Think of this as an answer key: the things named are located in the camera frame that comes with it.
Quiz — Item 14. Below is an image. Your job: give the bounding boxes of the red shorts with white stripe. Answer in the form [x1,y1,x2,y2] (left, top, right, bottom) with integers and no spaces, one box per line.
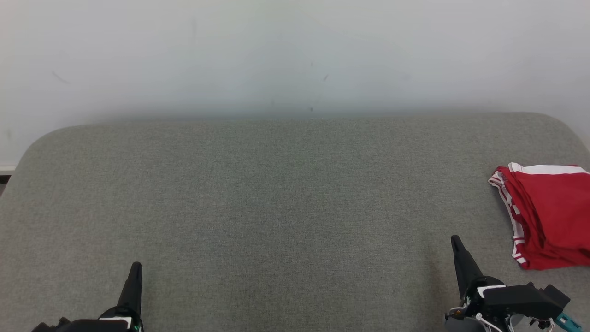
[507,162,590,252]

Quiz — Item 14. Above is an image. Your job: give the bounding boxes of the red basketball jersey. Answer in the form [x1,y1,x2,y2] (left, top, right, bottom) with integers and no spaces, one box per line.
[489,170,590,271]

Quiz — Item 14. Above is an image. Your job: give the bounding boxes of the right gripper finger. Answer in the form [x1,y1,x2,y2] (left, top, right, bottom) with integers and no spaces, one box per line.
[450,235,484,301]

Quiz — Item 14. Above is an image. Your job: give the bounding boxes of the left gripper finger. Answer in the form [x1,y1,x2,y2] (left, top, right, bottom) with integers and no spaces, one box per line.
[116,261,143,320]

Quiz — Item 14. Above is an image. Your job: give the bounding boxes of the right camera cable teal plug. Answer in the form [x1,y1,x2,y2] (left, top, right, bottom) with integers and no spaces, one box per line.
[555,312,583,332]

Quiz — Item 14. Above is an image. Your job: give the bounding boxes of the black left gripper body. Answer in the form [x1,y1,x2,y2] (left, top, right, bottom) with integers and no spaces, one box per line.
[69,308,144,332]

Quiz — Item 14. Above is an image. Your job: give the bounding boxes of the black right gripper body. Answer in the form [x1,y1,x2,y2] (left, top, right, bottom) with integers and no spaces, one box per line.
[444,275,526,332]

